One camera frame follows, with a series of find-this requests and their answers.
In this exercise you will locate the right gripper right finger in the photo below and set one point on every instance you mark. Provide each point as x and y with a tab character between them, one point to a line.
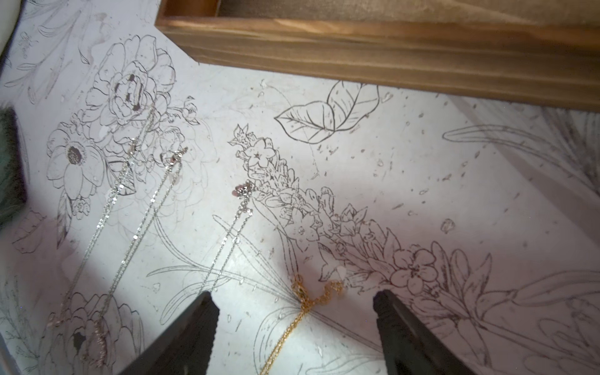
408	346

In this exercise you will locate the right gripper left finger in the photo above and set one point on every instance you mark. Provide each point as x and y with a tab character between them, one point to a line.
185	346

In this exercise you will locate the wooden jewelry display stand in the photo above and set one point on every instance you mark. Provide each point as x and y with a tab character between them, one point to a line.
543	65

